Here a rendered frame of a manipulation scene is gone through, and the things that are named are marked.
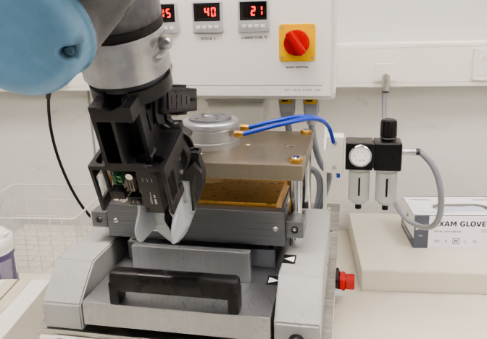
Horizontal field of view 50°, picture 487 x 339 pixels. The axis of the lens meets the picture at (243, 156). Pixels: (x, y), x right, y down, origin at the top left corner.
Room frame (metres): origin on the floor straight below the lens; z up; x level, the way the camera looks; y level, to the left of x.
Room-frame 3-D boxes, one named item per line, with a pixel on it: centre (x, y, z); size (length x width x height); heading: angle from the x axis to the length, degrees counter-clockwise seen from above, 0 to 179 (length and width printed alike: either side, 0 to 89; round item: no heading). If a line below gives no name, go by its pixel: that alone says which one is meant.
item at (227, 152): (0.73, 0.02, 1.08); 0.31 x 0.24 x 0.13; 78
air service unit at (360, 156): (0.79, -0.20, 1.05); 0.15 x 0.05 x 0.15; 78
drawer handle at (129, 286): (0.52, 0.08, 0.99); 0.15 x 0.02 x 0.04; 78
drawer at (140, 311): (0.66, 0.05, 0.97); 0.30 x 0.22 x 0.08; 168
